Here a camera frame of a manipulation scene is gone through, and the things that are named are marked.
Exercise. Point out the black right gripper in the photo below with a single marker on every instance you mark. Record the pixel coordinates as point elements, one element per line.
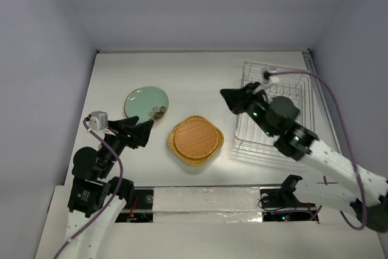
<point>250,99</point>

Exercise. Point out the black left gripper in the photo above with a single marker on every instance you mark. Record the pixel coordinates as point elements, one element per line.
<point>136,133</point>

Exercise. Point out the green flower pattern plate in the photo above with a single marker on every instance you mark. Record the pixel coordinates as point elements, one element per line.
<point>148,103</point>

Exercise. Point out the small orange woven plate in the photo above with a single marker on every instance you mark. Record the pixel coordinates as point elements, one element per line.
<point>197,137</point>

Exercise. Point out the large orange woven plate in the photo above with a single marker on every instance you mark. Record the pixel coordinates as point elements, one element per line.
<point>195,150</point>

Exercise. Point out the beige leaf pattern plate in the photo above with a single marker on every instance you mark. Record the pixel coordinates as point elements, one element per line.
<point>158,122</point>

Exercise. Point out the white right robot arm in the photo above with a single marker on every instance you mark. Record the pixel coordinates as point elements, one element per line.
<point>357,191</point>

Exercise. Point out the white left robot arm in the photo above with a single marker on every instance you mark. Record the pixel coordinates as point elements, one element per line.
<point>100,195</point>

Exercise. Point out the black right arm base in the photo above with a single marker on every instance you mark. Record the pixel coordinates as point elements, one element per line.
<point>280,198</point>

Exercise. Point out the white foam front panel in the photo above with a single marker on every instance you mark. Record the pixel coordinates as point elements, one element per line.
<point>206,205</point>

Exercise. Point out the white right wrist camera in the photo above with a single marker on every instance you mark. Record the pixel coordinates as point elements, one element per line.
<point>270,76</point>

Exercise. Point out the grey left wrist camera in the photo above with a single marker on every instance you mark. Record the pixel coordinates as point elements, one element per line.
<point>97,121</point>

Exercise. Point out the metal wire dish rack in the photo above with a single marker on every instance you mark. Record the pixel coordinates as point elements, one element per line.
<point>295,86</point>

